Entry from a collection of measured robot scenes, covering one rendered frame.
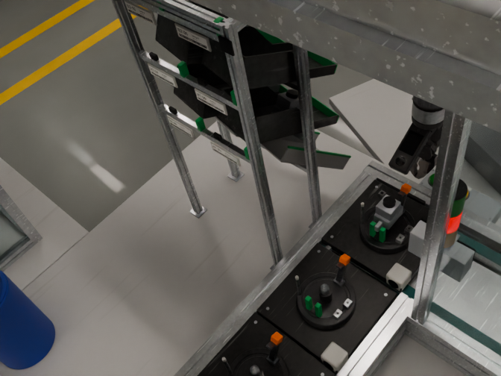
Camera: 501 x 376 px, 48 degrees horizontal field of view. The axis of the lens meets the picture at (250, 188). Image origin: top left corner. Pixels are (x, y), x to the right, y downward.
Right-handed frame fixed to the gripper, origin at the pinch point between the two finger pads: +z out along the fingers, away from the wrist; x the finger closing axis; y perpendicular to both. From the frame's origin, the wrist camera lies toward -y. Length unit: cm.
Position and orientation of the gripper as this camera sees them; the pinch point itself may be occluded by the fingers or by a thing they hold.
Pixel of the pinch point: (416, 176)
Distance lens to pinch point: 147.9
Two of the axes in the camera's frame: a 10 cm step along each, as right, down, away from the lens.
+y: 6.6, -6.4, 3.8
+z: 1.5, 6.1, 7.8
